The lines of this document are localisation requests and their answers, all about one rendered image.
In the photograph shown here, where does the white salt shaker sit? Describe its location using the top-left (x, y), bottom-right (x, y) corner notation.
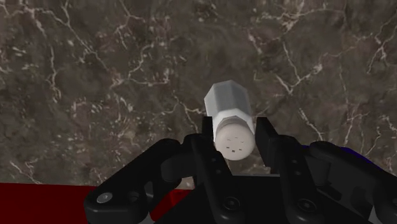
top-left (204, 80), bottom-right (256, 162)

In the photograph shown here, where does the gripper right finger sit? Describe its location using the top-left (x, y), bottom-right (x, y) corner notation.
top-left (255, 116), bottom-right (397, 224)

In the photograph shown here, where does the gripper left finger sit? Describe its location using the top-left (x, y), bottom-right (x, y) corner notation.
top-left (83, 116), bottom-right (246, 224)

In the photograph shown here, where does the dark blue object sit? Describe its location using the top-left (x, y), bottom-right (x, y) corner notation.
top-left (302, 144), bottom-right (383, 171)

